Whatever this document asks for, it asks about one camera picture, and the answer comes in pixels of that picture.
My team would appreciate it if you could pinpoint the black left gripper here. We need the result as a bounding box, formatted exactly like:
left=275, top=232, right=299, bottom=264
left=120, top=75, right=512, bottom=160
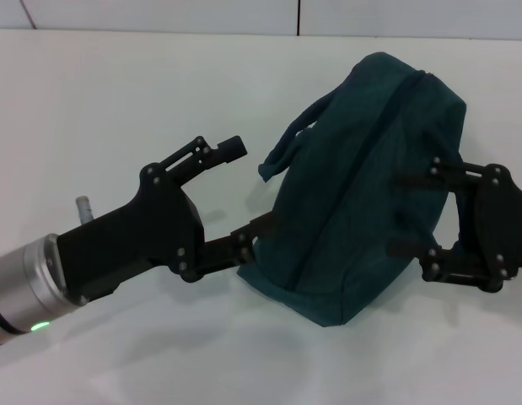
left=57, top=134, right=283, bottom=304

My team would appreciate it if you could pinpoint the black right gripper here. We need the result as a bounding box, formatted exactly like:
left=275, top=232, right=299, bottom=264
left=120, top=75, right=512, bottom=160
left=386, top=156, right=522, bottom=293

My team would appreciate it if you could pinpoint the dark teal fabric bag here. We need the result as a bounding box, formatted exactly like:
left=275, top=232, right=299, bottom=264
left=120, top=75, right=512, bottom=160
left=256, top=51, right=468, bottom=328

